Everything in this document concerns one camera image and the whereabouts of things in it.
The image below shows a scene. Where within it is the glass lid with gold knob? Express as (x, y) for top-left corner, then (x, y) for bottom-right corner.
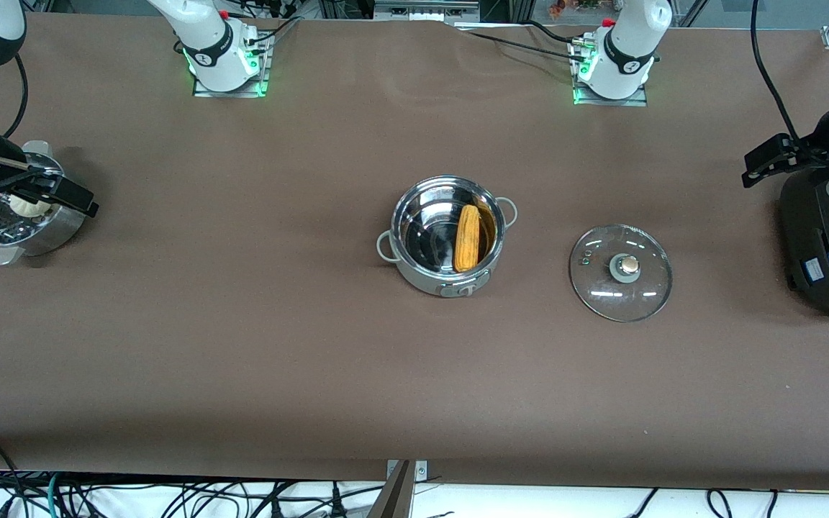
(568, 224), (674, 323)

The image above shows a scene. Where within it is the yellow corn cob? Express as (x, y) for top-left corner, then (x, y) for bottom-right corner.
(453, 204), (482, 273)

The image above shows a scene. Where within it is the white round food item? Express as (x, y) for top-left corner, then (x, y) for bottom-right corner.
(12, 197), (53, 219)

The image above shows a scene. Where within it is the black round appliance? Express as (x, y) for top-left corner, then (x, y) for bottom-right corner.
(779, 167), (829, 319)

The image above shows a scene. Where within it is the brown table mat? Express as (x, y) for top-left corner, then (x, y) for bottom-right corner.
(0, 11), (829, 491)

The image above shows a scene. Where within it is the grey metal box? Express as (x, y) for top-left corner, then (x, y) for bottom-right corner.
(373, 0), (481, 24)

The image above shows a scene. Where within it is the steel pot with flat handles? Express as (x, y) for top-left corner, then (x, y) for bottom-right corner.
(0, 140), (90, 266)

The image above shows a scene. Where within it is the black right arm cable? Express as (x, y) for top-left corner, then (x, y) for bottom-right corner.
(0, 53), (30, 139)

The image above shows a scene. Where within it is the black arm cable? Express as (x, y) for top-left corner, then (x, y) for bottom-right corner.
(750, 0), (805, 145)
(0, 53), (30, 139)

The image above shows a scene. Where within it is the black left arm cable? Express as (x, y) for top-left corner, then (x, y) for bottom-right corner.
(750, 0), (805, 145)

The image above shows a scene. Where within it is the black cable on mat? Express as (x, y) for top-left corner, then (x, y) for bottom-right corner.
(458, 30), (589, 64)
(526, 19), (586, 44)

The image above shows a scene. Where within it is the steel pot with grey handles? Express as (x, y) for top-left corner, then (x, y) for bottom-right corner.
(375, 175), (518, 298)

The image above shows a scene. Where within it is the grey metal table bracket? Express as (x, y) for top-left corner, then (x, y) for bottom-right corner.
(368, 459), (430, 518)

